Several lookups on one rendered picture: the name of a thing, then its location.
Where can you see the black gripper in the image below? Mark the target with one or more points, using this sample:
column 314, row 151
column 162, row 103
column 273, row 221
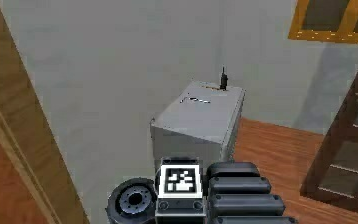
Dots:
column 133, row 200

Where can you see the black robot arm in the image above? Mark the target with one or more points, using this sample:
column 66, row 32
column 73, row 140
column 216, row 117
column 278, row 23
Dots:
column 233, row 196

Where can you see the grey cabinet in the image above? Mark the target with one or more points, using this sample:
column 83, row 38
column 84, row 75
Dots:
column 197, row 126

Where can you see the white pen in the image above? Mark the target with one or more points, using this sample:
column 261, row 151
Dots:
column 196, row 99

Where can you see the brown pencil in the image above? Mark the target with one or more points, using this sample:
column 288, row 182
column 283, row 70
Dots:
column 211, row 88

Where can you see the black spray bottle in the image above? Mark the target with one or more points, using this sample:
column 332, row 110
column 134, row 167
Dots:
column 223, row 79

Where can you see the brown wooden shelf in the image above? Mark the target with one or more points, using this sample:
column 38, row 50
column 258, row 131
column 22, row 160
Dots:
column 343, row 146

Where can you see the yellow framed window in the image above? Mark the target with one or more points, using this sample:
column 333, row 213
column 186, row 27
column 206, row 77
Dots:
column 333, row 20

